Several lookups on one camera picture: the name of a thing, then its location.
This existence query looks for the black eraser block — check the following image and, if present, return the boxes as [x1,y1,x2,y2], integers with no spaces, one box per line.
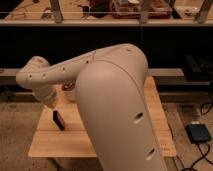
[53,110,65,131]

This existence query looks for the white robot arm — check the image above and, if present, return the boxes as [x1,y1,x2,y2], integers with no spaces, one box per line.
[16,43,167,171]

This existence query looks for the white cup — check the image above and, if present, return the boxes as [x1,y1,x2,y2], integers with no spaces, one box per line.
[64,89,76,102]

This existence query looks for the wooden table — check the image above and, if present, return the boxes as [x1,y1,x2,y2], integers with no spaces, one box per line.
[27,76,177,171]

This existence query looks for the red tray on shelf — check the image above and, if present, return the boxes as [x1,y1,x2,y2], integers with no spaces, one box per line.
[110,0,172,18]

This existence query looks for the black foot pedal box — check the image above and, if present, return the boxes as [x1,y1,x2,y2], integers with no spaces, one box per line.
[186,124,212,144]

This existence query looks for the black floor cable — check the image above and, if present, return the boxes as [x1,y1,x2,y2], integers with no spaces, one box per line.
[173,101,213,171]

